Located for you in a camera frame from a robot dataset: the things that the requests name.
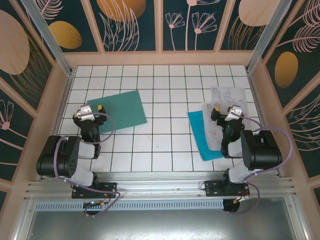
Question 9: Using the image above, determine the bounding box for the paper sheet with red stamp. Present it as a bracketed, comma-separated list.
[200, 101, 226, 151]

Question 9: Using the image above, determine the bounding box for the green paper folder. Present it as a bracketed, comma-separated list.
[86, 90, 148, 135]

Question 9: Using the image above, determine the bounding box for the blue paper folder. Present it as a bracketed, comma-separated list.
[186, 109, 225, 162]

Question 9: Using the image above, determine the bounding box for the grey sheet metal panel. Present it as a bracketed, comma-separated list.
[13, 209, 309, 240]

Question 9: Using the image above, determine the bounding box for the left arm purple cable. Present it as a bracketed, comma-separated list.
[55, 112, 121, 216]

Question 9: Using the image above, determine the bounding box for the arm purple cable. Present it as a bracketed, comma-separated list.
[55, 112, 121, 216]
[226, 112, 294, 216]

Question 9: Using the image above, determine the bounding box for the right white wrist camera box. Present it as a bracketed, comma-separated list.
[224, 105, 244, 122]

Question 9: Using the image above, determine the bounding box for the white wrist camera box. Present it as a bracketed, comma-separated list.
[76, 105, 97, 120]
[224, 105, 244, 122]

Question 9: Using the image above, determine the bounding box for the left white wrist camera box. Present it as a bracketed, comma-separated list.
[76, 105, 97, 120]

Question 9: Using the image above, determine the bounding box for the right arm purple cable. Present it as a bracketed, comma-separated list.
[226, 112, 294, 216]

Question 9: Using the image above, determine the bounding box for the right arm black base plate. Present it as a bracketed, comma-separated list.
[204, 179, 251, 198]

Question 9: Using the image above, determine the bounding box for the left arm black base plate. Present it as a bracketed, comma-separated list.
[71, 181, 119, 200]

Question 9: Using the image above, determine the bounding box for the aluminium mounting rail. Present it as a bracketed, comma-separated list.
[23, 171, 300, 201]

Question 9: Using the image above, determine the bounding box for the aluminium frame post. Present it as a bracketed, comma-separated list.
[245, 0, 294, 74]
[19, 0, 76, 77]

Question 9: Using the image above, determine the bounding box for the grey slotted cable duct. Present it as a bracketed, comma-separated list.
[34, 201, 225, 211]

